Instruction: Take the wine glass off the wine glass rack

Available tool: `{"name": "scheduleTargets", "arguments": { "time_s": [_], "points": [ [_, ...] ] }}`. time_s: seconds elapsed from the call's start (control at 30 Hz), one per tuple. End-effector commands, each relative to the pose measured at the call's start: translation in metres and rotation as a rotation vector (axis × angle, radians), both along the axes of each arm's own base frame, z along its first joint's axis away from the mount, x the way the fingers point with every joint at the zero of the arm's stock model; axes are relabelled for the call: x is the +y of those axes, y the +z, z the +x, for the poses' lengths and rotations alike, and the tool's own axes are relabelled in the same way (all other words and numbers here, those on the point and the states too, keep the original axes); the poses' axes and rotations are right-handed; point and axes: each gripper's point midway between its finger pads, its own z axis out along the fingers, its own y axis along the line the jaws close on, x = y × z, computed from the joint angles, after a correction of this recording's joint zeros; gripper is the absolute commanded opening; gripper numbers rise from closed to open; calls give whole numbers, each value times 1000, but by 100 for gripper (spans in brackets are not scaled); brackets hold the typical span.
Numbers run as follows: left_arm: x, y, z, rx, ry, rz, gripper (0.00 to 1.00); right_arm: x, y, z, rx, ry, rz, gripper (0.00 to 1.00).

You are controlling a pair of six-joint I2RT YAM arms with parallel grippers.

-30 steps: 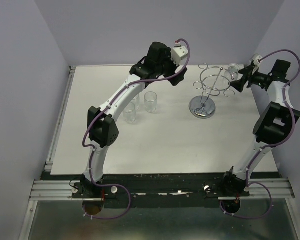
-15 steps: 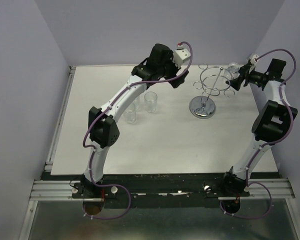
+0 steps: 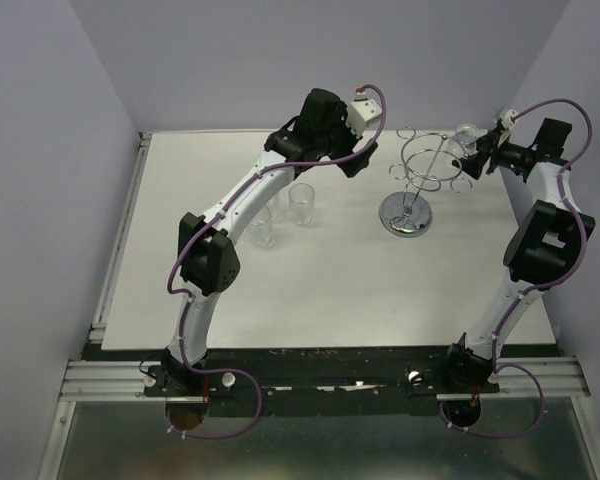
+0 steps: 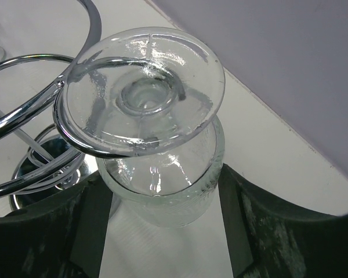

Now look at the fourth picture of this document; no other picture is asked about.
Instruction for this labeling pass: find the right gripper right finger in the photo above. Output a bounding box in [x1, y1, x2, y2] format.
[219, 164, 348, 277]

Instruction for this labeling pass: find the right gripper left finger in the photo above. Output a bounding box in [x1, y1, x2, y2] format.
[0, 172, 113, 277]

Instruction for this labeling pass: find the chrome wine glass rack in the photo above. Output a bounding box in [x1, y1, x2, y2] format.
[0, 0, 186, 209]

